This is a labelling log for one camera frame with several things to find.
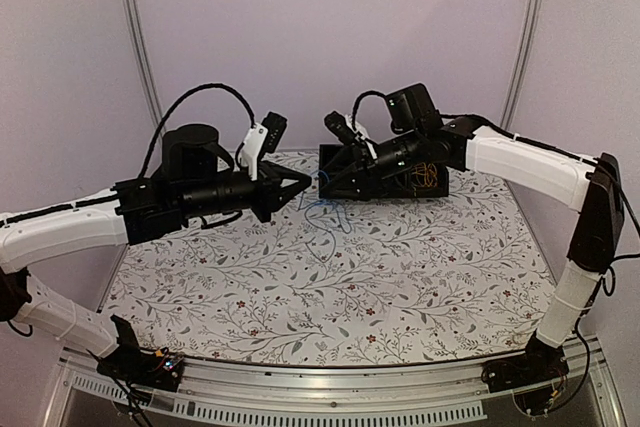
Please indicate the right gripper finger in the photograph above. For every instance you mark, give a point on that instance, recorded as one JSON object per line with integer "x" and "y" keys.
{"x": 345, "y": 162}
{"x": 349, "y": 186}

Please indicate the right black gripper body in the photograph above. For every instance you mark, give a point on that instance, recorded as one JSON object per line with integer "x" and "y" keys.
{"x": 365, "y": 162}

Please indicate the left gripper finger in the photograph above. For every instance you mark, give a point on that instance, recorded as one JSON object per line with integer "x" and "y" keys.
{"x": 290, "y": 177}
{"x": 278, "y": 197}

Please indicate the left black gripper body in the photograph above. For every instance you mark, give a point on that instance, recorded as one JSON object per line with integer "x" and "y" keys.
{"x": 261, "y": 206}

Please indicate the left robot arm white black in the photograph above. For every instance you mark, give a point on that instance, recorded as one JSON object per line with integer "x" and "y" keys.
{"x": 197, "y": 178}

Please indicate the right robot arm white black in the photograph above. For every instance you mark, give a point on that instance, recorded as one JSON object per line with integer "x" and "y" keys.
{"x": 588, "y": 186}

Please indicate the left arm base electronics board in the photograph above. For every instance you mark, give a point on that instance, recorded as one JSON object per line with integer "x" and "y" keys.
{"x": 161, "y": 369}

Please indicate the black bin left compartment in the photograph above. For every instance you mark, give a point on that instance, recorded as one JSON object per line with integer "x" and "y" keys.
{"x": 326, "y": 152}

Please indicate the floral patterned table cloth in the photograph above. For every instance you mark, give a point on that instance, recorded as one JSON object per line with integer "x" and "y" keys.
{"x": 343, "y": 283}

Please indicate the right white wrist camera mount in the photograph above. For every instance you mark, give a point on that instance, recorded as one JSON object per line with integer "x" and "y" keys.
{"x": 361, "y": 135}

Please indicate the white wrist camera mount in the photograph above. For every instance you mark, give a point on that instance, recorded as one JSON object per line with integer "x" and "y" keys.
{"x": 361, "y": 135}
{"x": 247, "y": 157}

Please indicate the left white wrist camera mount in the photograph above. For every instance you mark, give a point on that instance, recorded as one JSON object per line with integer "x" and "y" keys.
{"x": 247, "y": 157}

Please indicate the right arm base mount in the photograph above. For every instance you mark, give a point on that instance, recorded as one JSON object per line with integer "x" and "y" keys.
{"x": 541, "y": 370}

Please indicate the left aluminium frame post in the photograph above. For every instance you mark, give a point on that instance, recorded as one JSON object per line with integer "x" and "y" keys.
{"x": 141, "y": 57}

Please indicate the aluminium frame post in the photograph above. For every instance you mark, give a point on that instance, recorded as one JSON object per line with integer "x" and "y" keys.
{"x": 523, "y": 54}
{"x": 141, "y": 57}

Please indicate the aluminium front rail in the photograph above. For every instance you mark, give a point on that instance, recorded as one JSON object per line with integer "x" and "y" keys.
{"x": 224, "y": 393}

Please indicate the right aluminium frame post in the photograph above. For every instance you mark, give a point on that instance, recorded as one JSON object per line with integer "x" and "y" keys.
{"x": 523, "y": 54}

